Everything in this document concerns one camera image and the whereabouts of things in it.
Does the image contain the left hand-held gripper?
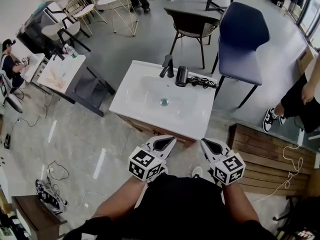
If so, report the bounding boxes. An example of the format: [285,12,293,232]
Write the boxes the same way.
[128,135,177,183]

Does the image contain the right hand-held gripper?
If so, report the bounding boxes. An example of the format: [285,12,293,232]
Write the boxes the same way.
[200,137,247,186]

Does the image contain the white ceramic sink basin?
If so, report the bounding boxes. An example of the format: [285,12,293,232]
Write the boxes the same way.
[108,59,218,141]

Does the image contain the black hair dryer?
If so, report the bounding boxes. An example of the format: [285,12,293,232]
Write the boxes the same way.
[174,65,219,90]

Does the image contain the person's left forearm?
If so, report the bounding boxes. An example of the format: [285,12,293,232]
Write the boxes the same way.
[92,175,148,221]

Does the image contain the person's right forearm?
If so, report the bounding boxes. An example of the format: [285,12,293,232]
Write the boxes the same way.
[221,181,261,224]

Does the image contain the person's right white shoe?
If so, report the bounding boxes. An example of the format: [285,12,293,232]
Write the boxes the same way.
[191,165,204,180]

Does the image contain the slatted wooden platform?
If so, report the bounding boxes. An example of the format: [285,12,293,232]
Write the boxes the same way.
[227,123,317,197]

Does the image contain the person's black clothing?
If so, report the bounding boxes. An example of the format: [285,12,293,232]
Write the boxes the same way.
[62,172,276,240]

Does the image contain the black basin faucet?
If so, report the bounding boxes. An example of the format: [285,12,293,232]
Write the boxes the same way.
[159,54,175,79]

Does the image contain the white power strip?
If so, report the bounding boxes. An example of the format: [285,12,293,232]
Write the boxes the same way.
[296,128,305,147]

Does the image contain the black office chair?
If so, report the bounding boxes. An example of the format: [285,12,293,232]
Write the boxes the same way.
[272,195,320,235]

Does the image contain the blue upholstered chair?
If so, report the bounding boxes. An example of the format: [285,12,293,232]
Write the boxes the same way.
[211,1,272,109]

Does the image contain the white sink grey cabinet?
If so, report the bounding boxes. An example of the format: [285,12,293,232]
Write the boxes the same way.
[36,53,116,118]

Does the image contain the black white floor device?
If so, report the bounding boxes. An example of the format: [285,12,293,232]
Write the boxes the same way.
[34,178,69,215]

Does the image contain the bundle of wooden sticks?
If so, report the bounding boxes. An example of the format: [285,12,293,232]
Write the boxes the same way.
[44,67,67,89]

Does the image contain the dark wicker chair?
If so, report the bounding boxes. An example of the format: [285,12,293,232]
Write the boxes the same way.
[163,7,221,70]

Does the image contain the cardboard box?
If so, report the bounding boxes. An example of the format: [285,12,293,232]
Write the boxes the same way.
[297,45,320,75]

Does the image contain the clear bottle green label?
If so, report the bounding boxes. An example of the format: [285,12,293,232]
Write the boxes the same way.
[63,43,80,60]

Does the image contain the dark brown side table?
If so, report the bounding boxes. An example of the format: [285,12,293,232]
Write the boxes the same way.
[11,194,68,240]

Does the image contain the beige chair black legs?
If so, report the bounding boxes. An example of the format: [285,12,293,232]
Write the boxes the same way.
[41,16,92,52]

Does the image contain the black machine cabinet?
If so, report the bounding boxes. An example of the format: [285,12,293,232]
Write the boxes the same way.
[16,1,66,55]

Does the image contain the thin white looped cable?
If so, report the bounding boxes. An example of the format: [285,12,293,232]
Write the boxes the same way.
[251,145,305,205]

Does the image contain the white floor cable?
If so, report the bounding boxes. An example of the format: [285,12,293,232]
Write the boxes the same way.
[74,190,108,210]

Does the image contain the black floor cable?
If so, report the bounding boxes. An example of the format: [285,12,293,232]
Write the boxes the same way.
[46,160,70,182]

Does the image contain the white wire chair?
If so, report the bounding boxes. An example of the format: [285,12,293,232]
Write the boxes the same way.
[64,0,108,36]

